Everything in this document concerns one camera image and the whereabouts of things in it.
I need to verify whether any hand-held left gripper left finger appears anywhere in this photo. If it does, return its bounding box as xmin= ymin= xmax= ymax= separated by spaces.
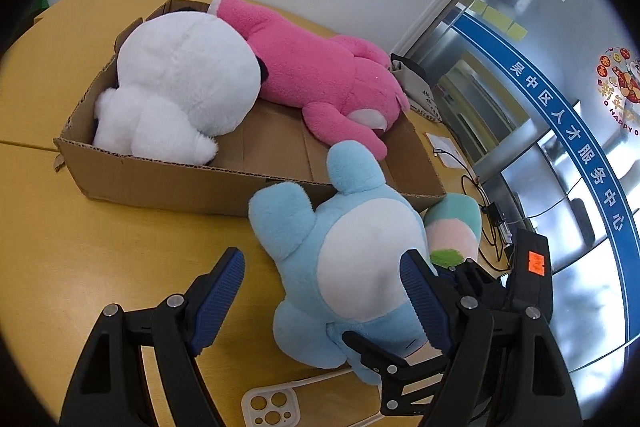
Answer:
xmin=60 ymin=247 xmax=247 ymax=427

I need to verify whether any light blue plush toy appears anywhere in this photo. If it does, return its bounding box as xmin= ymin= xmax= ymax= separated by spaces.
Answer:
xmin=248 ymin=141 xmax=441 ymax=387

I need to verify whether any cardboard box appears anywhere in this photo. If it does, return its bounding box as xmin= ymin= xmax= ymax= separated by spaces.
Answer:
xmin=53 ymin=0 xmax=447 ymax=218

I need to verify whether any black power adapter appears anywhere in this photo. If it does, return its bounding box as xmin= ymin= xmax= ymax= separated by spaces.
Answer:
xmin=480 ymin=202 xmax=507 ymax=228

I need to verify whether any black usb cable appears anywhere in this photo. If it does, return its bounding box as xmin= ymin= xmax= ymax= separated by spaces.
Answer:
xmin=433 ymin=148 xmax=516 ymax=275

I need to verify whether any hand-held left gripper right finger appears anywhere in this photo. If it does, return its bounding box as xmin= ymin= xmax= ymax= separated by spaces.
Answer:
xmin=399 ymin=248 xmax=583 ymax=427

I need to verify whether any white phone case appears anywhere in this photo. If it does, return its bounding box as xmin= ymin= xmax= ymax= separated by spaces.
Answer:
xmin=241 ymin=384 xmax=302 ymax=427

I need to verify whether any glass door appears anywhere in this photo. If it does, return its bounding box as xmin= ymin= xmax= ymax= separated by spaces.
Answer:
xmin=392 ymin=0 xmax=640 ymax=375

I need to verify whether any pastel mint and peach plush toy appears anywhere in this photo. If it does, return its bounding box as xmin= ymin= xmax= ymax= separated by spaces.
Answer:
xmin=424 ymin=193 xmax=483 ymax=270

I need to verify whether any round cartoon door sticker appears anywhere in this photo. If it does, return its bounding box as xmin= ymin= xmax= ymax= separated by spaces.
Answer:
xmin=595 ymin=48 xmax=640 ymax=120

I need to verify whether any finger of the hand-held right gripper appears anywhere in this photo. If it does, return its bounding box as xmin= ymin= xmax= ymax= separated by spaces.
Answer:
xmin=342 ymin=331 xmax=452 ymax=416
xmin=436 ymin=258 xmax=512 ymax=308

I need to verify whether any pink plush toy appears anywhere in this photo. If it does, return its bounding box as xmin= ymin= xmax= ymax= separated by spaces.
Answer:
xmin=207 ymin=0 xmax=412 ymax=160

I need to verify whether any white paper sheet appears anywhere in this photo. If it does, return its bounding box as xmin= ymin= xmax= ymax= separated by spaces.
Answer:
xmin=424 ymin=133 xmax=468 ymax=168

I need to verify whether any white plush toy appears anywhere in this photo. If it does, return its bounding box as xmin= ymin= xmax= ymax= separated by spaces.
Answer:
xmin=92 ymin=11 xmax=264 ymax=166

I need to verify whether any beige canvas tote bag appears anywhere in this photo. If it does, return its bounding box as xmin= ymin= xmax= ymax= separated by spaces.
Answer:
xmin=389 ymin=53 xmax=443 ymax=124

